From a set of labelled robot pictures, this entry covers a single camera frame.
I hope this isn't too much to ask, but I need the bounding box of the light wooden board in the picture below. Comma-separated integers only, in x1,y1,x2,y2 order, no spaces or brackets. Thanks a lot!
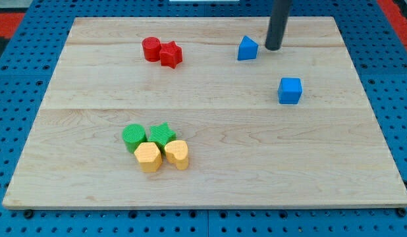
3,16,407,210

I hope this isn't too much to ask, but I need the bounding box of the red cylinder block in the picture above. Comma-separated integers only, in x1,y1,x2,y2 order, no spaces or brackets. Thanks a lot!
142,36,161,62

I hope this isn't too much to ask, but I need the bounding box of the red star block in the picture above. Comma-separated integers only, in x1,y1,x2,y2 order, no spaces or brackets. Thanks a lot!
159,41,182,68

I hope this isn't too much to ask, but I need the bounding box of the yellow hexagon block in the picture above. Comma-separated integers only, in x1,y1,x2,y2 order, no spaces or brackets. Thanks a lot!
134,142,162,172

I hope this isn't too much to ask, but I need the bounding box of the yellow heart block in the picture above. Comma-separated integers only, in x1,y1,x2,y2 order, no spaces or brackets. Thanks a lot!
164,140,189,170

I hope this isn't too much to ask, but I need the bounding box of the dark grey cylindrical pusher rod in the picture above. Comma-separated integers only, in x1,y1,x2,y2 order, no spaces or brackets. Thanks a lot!
265,0,292,51

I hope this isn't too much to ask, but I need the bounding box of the green star block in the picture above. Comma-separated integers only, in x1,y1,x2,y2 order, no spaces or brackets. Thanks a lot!
148,122,176,153

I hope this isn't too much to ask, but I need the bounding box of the blue triangular prism block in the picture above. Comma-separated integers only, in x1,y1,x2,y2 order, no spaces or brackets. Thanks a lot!
237,36,259,61

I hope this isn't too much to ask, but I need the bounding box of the blue cube block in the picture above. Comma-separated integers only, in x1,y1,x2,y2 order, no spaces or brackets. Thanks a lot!
277,78,303,105

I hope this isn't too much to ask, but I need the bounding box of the green cylinder block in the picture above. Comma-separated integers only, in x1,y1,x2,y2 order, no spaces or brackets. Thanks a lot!
122,124,148,153

